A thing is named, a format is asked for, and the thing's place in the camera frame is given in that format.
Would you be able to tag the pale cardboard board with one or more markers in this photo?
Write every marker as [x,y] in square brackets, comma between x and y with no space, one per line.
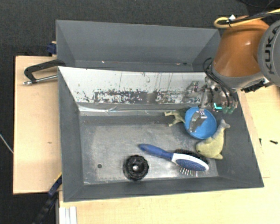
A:
[35,125]

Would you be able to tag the small black screw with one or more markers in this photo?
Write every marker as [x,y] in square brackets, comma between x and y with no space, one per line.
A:
[274,142]

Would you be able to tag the blue and white pet brush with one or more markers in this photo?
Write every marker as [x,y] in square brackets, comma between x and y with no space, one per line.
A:
[177,158]

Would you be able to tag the black ribbed round knob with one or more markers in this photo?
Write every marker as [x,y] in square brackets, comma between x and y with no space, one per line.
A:
[135,168]

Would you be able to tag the yellow-green plush dolphin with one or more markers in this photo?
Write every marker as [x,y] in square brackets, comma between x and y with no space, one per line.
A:
[212,144]

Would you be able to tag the blue ball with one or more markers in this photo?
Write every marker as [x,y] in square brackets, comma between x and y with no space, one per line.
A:
[208,127]

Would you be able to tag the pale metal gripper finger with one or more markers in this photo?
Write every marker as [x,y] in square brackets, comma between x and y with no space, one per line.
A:
[195,86]
[198,120]

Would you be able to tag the pale green toy animal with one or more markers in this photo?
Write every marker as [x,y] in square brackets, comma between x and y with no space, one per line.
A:
[177,118]

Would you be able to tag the grey metal bin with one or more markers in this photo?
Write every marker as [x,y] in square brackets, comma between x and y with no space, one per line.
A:
[121,136]

